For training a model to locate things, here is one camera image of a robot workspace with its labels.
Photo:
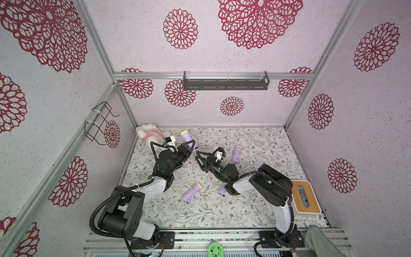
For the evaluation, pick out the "purple flashlight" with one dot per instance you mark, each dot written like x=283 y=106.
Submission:
x=192 y=192
x=222 y=191
x=187 y=137
x=236 y=154

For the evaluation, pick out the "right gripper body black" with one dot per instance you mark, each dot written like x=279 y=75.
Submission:
x=211 y=162

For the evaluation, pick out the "green round disc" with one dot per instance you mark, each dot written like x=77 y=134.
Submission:
x=215 y=249

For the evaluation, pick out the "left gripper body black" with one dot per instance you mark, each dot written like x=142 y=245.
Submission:
x=179 y=158

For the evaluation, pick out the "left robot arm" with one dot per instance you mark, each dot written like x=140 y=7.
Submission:
x=119 y=216

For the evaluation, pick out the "black wire wall rack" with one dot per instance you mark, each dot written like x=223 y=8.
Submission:
x=103 y=129

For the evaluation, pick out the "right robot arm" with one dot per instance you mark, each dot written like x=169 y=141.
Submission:
x=272 y=185

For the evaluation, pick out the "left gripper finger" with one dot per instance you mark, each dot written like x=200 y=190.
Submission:
x=185 y=147
x=192 y=146

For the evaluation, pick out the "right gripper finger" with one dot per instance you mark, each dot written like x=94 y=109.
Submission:
x=201 y=154
x=202 y=162

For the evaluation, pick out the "green cloth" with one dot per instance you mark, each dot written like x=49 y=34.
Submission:
x=316 y=240

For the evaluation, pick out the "white plush toy pink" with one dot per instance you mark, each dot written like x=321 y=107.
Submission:
x=151 y=133

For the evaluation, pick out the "black wall shelf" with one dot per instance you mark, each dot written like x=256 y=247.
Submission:
x=226 y=84

